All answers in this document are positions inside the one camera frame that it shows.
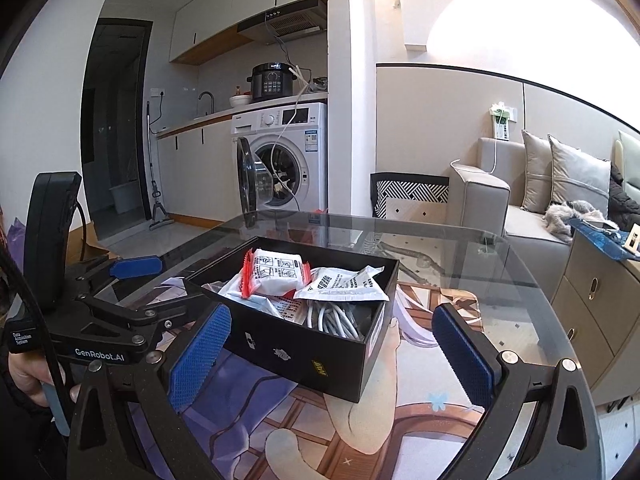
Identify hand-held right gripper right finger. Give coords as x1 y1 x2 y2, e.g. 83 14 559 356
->
431 302 603 480

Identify black pressure cooker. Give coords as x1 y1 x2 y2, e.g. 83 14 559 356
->
248 62 299 102

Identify grey sofa cushion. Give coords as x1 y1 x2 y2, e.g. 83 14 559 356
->
547 134 612 216
520 129 553 213

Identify white packet with red edges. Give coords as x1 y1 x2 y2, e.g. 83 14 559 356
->
242 249 308 301

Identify white wall cabinets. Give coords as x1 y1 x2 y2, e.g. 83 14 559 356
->
169 0 328 66

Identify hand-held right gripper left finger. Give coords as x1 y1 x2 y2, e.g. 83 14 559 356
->
67 302 233 480

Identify steel range hood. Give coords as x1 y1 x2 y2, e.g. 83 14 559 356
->
237 0 328 43

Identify white charging cable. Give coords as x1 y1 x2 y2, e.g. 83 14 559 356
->
270 64 312 201

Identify grey plastic bin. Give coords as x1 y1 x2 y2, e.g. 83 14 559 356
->
110 182 138 213

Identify white washing machine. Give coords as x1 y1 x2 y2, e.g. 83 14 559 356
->
230 102 328 218

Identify grey furry cloth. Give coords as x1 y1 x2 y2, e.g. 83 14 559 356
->
544 200 596 238

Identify white kitchen base cabinet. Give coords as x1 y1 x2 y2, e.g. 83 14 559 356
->
155 110 236 231

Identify grey drawer cabinet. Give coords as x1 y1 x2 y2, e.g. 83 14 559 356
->
550 225 640 411

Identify grey cable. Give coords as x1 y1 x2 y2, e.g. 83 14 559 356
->
305 300 373 338

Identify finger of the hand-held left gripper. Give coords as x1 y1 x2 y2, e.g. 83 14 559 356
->
75 287 221 343
75 256 163 295

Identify black door frame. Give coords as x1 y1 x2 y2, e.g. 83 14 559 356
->
80 17 153 241

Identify grey flat mop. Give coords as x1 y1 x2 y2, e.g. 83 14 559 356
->
146 101 176 231

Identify beige sofa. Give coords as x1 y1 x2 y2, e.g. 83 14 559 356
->
447 130 640 266

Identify black jacket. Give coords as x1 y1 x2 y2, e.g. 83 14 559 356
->
607 162 640 223

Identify black cardboard box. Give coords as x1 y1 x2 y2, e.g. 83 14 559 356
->
184 235 401 405

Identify black white patterned chair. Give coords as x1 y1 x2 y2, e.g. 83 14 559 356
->
370 172 451 221

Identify white printed packet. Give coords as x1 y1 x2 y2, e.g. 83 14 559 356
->
201 280 301 322
293 266 392 303

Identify person's left hand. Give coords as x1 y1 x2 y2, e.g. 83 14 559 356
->
6 352 53 408

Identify wall socket with charger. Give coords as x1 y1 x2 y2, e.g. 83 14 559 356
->
487 102 516 141

